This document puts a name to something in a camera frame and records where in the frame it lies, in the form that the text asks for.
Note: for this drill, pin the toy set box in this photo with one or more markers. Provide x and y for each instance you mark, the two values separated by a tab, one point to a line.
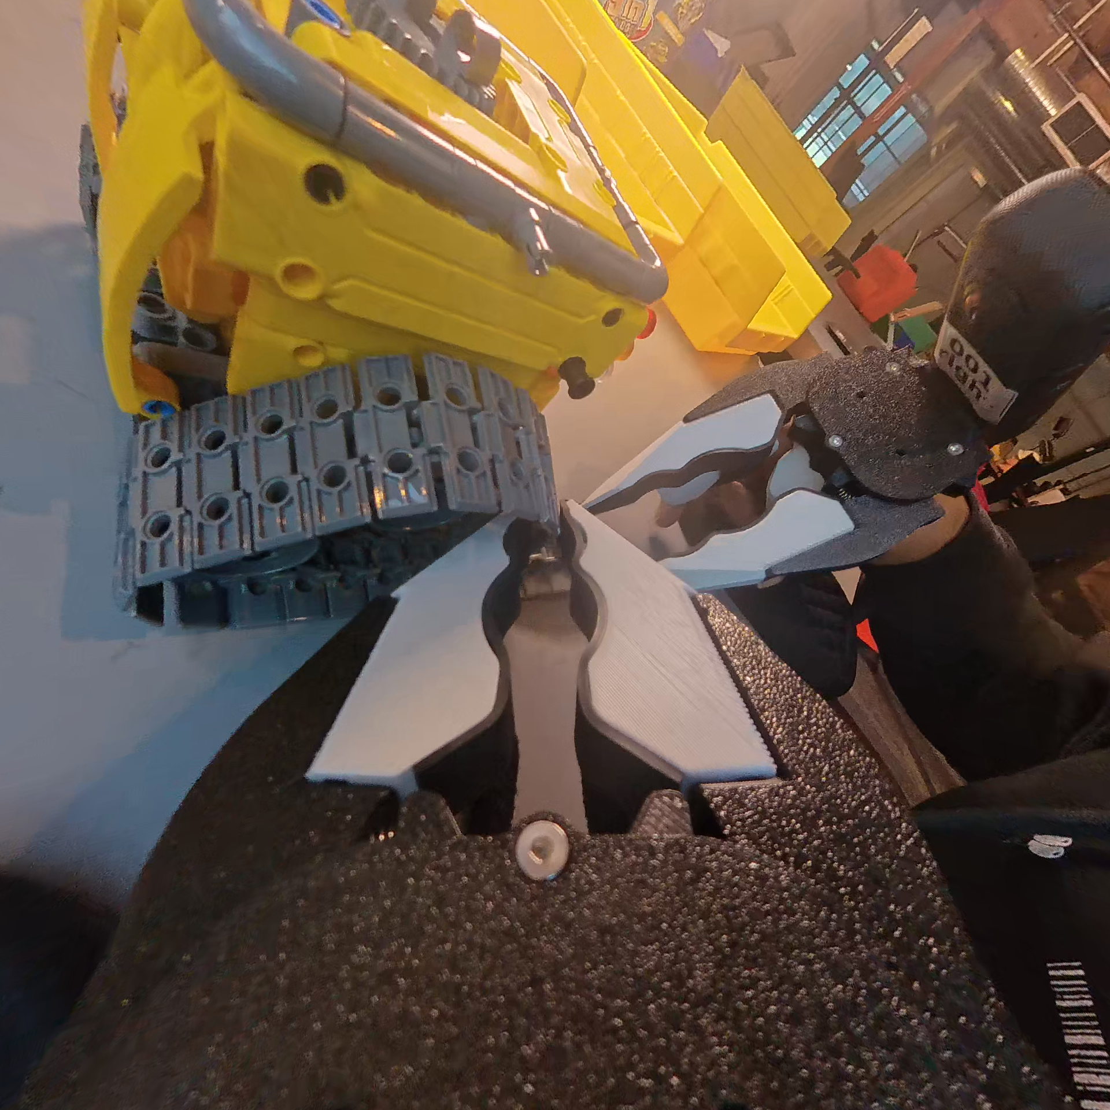
668	27

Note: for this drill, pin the yellow storage bin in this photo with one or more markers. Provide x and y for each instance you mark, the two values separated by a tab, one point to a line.
782	166
729	244

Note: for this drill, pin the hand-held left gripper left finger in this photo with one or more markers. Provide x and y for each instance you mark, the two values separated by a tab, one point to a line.
409	686

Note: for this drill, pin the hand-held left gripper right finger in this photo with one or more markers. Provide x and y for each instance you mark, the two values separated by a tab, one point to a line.
686	686

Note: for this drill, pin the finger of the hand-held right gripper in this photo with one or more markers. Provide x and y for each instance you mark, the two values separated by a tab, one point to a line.
704	443
772	538

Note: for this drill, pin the background window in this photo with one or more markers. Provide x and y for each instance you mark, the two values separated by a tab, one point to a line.
850	113

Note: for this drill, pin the yellow toy brick bulldozer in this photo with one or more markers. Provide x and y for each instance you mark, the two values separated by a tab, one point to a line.
383	261

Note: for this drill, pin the person's right forearm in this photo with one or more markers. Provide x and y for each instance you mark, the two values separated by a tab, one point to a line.
989	643

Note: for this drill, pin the person's black hoodie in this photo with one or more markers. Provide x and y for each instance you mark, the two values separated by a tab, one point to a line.
1042	937

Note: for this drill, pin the red container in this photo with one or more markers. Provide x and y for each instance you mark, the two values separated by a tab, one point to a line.
877	282

